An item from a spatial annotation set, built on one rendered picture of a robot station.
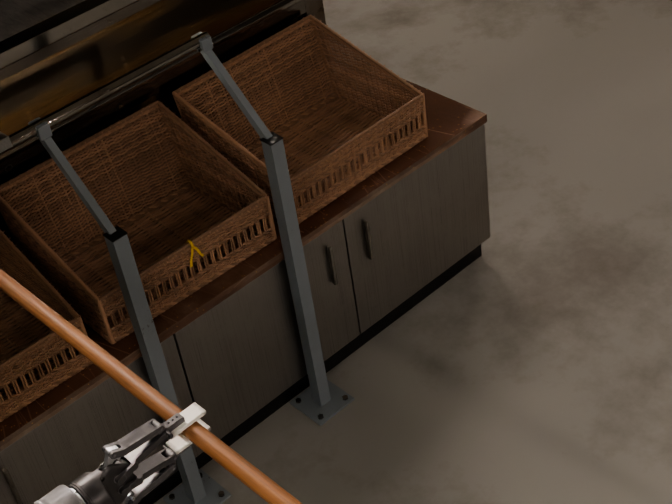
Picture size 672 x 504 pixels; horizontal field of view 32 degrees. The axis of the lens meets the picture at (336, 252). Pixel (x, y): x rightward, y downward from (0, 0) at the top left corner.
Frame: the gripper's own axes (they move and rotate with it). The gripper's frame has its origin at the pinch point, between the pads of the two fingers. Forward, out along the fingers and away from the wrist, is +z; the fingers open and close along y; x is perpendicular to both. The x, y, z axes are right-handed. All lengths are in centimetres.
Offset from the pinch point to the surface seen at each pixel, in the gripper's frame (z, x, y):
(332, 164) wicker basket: 110, -90, 49
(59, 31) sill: 66, -140, 3
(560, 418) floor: 125, -24, 119
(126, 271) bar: 36, -80, 34
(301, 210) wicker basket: 97, -90, 57
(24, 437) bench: 1, -87, 65
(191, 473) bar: 37, -80, 107
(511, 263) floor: 170, -78, 119
